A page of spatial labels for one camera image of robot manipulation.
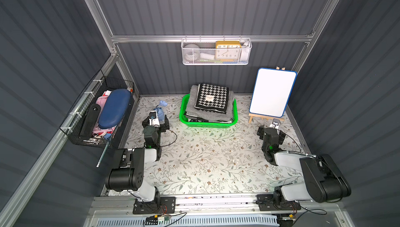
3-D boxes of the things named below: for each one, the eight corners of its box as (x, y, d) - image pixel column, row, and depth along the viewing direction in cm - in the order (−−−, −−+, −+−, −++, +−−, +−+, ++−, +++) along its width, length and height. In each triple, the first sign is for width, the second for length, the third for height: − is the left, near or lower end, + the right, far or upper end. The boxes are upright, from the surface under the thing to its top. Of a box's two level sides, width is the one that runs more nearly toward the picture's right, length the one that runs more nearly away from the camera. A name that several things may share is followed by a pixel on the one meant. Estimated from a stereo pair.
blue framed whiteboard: (246, 119, 108) (259, 83, 82) (246, 104, 117) (258, 67, 91) (277, 124, 105) (300, 87, 80) (275, 108, 114) (295, 71, 89)
